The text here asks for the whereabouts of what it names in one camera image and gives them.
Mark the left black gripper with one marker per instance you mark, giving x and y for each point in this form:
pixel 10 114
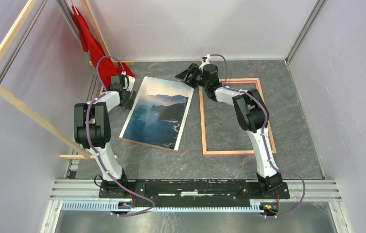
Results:
pixel 128 104

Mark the red cloth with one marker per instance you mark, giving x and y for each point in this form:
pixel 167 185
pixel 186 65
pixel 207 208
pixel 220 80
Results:
pixel 91 45

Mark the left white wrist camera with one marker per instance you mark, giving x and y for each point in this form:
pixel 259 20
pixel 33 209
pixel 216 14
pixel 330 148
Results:
pixel 127 81

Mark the wooden rack frame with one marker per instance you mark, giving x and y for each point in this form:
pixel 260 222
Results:
pixel 50 74

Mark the white slotted cable duct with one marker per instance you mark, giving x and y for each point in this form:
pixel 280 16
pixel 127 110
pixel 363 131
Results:
pixel 118 206

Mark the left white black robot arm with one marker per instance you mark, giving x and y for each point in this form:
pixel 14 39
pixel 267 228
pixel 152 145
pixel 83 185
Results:
pixel 92 130

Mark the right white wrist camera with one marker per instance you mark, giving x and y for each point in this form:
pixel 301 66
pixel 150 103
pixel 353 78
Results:
pixel 205 61

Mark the landscape photo print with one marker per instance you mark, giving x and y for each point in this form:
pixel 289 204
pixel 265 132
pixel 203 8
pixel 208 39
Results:
pixel 159 114

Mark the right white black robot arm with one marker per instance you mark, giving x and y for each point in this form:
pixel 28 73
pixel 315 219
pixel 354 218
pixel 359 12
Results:
pixel 251 114

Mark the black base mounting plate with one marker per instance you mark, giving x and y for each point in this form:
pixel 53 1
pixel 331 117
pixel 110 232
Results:
pixel 197 193

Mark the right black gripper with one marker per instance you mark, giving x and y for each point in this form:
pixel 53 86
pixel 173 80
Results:
pixel 193 70

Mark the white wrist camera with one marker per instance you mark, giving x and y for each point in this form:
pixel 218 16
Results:
pixel 127 81
pixel 205 61

